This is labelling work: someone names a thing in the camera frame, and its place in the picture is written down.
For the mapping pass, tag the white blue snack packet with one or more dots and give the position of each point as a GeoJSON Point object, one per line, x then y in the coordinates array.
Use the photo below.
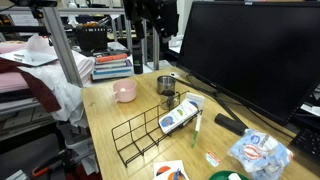
{"type": "Point", "coordinates": [177, 116]}

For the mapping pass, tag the black bottle green logo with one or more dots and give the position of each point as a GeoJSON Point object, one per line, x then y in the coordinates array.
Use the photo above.
{"type": "Point", "coordinates": [137, 60]}

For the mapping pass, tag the green white pen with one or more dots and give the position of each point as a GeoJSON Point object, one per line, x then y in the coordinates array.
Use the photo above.
{"type": "Point", "coordinates": [197, 130]}

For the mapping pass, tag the purple book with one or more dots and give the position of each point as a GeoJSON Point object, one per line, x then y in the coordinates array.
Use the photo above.
{"type": "Point", "coordinates": [113, 64]}

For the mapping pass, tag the white cube on plate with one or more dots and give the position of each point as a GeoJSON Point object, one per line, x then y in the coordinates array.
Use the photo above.
{"type": "Point", "coordinates": [235, 176]}

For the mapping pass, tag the white flat tray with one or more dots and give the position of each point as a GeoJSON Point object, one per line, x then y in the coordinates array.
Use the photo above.
{"type": "Point", "coordinates": [30, 57]}

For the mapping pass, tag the white cloth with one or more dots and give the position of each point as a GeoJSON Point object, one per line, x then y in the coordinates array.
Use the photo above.
{"type": "Point", "coordinates": [68, 93]}

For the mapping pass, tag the aluminium frame post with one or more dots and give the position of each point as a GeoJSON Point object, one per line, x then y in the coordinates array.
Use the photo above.
{"type": "Point", "coordinates": [61, 46]}

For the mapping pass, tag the black keyboard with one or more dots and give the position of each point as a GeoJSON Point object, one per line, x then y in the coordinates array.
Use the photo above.
{"type": "Point", "coordinates": [308, 142]}

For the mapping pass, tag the black mesh basket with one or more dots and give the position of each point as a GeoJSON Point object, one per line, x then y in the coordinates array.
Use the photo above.
{"type": "Point", "coordinates": [91, 38]}

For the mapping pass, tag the white box orange print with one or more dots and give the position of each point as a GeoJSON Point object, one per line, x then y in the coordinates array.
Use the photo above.
{"type": "Point", "coordinates": [170, 170]}

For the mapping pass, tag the small steel cup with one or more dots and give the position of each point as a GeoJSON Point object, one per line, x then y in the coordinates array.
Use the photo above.
{"type": "Point", "coordinates": [168, 99]}

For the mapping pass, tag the pink folded cloth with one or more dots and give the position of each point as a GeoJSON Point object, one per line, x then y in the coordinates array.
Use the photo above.
{"type": "Point", "coordinates": [13, 80]}

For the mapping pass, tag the orange book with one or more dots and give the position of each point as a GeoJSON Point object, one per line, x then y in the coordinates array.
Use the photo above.
{"type": "Point", "coordinates": [111, 58]}

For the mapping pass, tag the small steel saucepan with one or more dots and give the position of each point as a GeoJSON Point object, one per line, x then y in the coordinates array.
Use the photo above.
{"type": "Point", "coordinates": [165, 84]}

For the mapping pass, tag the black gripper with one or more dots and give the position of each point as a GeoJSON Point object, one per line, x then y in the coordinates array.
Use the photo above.
{"type": "Point", "coordinates": [165, 16]}

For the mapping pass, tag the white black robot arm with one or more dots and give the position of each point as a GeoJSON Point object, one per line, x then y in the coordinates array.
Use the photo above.
{"type": "Point", "coordinates": [136, 15]}

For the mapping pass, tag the black remote bar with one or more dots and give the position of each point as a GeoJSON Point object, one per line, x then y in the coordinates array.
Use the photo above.
{"type": "Point", "coordinates": [230, 124]}

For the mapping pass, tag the pink mug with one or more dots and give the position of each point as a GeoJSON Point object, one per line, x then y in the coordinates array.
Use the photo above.
{"type": "Point", "coordinates": [125, 90]}

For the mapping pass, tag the maroon cloth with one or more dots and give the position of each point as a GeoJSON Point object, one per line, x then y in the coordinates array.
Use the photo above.
{"type": "Point", "coordinates": [41, 91]}

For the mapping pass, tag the black computer monitor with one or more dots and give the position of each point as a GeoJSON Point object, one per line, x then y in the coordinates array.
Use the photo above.
{"type": "Point", "coordinates": [256, 56]}

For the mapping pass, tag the green round plate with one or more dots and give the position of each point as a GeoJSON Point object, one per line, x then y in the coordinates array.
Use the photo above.
{"type": "Point", "coordinates": [221, 175]}

